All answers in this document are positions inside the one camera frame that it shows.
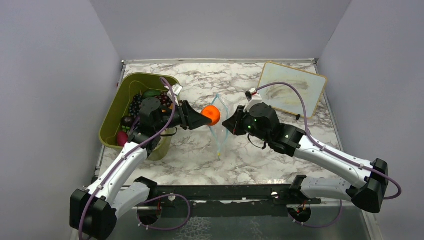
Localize red toy fruit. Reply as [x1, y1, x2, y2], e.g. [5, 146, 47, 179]
[116, 130, 128, 147]

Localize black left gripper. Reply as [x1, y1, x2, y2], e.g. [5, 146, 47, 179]
[154, 100, 212, 132]

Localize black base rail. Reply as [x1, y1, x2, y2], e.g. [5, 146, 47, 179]
[135, 177, 321, 219]

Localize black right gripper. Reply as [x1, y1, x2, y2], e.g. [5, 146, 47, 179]
[223, 105, 271, 144]

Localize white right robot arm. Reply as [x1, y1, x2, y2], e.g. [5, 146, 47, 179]
[222, 103, 389, 214]

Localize clear zip top bag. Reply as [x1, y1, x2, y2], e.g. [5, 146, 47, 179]
[209, 93, 237, 160]

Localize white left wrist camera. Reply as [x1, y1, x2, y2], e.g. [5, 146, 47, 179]
[167, 83, 183, 106]

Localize orange toy fruit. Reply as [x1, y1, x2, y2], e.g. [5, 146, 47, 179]
[201, 105, 221, 127]

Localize olive green plastic bin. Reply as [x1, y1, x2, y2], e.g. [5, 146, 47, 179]
[98, 72, 167, 153]

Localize green toy cucumber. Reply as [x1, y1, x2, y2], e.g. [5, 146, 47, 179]
[142, 89, 162, 99]

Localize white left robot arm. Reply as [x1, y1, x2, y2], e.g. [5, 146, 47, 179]
[70, 97, 220, 240]

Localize dark purple toy grapes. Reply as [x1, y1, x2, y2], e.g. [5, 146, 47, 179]
[128, 91, 172, 118]

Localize yellow framed whiteboard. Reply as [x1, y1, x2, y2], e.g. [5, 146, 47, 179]
[256, 62, 328, 119]

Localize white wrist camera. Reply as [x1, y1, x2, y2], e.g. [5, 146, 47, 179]
[243, 88, 263, 113]
[167, 83, 183, 106]

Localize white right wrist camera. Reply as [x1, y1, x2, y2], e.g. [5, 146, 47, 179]
[243, 88, 263, 113]

